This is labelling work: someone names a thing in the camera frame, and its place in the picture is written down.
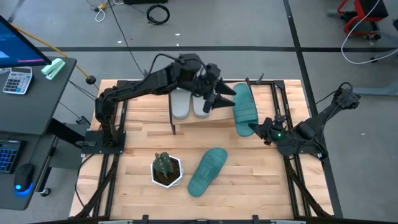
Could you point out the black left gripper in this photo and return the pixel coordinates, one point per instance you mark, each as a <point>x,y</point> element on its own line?
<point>208,84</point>

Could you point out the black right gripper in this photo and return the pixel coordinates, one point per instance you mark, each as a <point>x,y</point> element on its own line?
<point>275,130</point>

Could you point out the teal rubber slide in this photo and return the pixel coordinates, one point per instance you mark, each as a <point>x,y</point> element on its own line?
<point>207,172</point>
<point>245,109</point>

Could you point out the grey rubber slide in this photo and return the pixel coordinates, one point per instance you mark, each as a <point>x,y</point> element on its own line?
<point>199,109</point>
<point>180,105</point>

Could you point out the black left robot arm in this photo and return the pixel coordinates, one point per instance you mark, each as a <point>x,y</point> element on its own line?
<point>140,85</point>

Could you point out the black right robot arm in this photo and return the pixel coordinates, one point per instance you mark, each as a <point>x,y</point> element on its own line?
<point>317,124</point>

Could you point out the black table clamp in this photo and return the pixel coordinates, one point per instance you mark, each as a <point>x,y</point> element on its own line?
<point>145,74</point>
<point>145,219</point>
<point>255,219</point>
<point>260,78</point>

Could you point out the potted plant in white pot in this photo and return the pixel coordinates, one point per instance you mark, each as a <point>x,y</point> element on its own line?
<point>178,174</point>

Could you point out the green cactus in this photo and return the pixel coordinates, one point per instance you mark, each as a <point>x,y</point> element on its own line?
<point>163,165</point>

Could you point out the grey metal desk leg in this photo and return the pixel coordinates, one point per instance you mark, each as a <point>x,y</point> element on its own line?
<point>373,91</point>

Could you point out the small black round cap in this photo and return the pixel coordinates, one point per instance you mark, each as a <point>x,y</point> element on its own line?
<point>90,80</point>

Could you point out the red and black cart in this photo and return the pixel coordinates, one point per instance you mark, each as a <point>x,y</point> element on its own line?
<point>357,12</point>

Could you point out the mint green stapler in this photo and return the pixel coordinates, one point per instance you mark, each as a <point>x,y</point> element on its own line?
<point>53,68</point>

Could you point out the black office desk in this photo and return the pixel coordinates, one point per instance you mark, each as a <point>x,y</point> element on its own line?
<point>31,115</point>

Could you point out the grey desk calculator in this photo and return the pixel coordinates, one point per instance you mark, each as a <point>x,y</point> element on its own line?
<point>17,81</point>

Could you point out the computer monitor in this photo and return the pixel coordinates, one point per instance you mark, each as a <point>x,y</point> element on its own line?
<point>15,49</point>

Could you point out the black computer mouse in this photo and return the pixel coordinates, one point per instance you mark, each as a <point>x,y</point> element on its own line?
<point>24,177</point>

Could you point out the black keyboard with blue backlight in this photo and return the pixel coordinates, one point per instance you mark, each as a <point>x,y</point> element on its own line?
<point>7,155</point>

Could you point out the wooden shelf with black frame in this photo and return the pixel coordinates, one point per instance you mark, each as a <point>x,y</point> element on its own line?
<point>224,116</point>

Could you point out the black aluminium table frame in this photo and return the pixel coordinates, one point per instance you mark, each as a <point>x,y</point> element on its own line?
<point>277,102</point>

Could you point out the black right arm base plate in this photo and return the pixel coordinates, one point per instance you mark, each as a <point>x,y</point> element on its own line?
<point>314,151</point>

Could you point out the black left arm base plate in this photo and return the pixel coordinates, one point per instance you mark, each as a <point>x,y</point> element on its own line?
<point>93,149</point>

